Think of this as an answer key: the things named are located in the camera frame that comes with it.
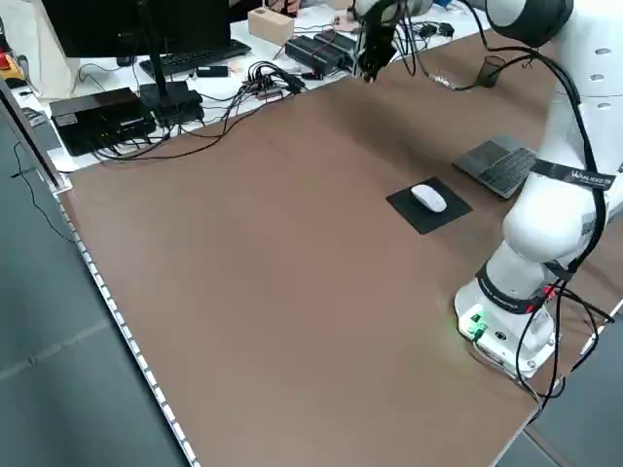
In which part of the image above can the black monitor stand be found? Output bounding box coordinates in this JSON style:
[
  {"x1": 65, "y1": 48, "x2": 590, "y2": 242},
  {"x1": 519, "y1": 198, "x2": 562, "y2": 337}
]
[{"x1": 137, "y1": 0, "x2": 171, "y2": 116}]

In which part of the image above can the beige cloth bag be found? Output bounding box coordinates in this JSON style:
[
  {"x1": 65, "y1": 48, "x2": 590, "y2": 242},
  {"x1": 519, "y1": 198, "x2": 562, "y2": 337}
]
[{"x1": 33, "y1": 0, "x2": 84, "y2": 101}]

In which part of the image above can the black computer monitor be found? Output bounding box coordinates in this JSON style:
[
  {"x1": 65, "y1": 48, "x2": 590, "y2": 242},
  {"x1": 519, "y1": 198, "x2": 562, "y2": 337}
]
[{"x1": 41, "y1": 0, "x2": 233, "y2": 58}]

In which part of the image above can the black table cable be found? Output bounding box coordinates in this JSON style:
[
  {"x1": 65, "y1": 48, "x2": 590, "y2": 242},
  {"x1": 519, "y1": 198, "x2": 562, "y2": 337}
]
[{"x1": 96, "y1": 91, "x2": 298, "y2": 164}]

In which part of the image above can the white computer mouse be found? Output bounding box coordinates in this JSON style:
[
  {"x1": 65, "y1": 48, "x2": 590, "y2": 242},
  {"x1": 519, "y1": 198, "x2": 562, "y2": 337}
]
[{"x1": 410, "y1": 183, "x2": 448, "y2": 214}]

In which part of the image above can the light wooden block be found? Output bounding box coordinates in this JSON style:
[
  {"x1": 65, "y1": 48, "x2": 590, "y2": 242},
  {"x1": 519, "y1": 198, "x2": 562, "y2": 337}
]
[{"x1": 247, "y1": 7, "x2": 297, "y2": 44}]

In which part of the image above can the black mouse pad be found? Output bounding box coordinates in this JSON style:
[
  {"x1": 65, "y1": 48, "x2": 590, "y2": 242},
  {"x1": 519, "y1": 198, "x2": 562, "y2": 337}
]
[{"x1": 385, "y1": 175, "x2": 474, "y2": 236}]

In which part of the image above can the thin black floor cable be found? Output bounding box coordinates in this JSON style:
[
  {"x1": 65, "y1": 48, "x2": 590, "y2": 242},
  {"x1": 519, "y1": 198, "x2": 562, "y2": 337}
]
[{"x1": 12, "y1": 140, "x2": 82, "y2": 247}]

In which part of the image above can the black power supply box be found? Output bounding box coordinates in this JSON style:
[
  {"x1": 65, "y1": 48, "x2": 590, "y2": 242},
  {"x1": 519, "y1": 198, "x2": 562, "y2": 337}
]
[
  {"x1": 284, "y1": 34, "x2": 350, "y2": 79},
  {"x1": 313, "y1": 29, "x2": 362, "y2": 60}
]

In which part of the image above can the black mesh pen holder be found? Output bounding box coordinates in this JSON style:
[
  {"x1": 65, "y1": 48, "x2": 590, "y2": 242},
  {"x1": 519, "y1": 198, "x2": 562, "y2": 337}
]
[{"x1": 477, "y1": 54, "x2": 506, "y2": 90}]

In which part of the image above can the black dock box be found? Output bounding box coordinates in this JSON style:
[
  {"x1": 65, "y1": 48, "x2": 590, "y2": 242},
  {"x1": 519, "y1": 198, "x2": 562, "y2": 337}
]
[{"x1": 139, "y1": 81, "x2": 205, "y2": 126}]

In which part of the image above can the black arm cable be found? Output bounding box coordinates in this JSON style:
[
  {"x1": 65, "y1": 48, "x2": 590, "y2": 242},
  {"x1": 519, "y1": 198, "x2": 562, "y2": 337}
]
[{"x1": 398, "y1": 0, "x2": 615, "y2": 405}]

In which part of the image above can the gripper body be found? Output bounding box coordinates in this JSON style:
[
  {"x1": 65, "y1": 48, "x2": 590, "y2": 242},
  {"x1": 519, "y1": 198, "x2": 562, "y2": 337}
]
[{"x1": 360, "y1": 3, "x2": 401, "y2": 50}]

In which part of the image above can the black keyboard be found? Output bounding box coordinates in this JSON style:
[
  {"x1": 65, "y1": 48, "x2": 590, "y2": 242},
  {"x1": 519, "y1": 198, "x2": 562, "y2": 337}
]
[{"x1": 139, "y1": 38, "x2": 253, "y2": 77}]

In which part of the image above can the flat black computer box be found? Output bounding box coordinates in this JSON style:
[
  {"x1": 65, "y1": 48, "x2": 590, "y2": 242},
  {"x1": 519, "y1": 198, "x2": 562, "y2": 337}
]
[{"x1": 50, "y1": 87, "x2": 158, "y2": 158}]

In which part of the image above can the black usb hub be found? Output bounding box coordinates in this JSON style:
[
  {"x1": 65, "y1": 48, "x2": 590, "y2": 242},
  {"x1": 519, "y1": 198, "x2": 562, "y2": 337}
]
[{"x1": 240, "y1": 72, "x2": 296, "y2": 101}]

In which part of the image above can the aluminium frame bar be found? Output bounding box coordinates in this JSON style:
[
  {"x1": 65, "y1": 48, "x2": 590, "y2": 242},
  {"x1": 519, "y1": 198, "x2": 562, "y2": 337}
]
[{"x1": 0, "y1": 80, "x2": 69, "y2": 191}]

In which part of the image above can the grey open laptop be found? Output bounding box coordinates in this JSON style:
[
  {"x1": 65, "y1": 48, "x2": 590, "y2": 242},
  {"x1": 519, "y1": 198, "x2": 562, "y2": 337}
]
[{"x1": 451, "y1": 134, "x2": 541, "y2": 201}]

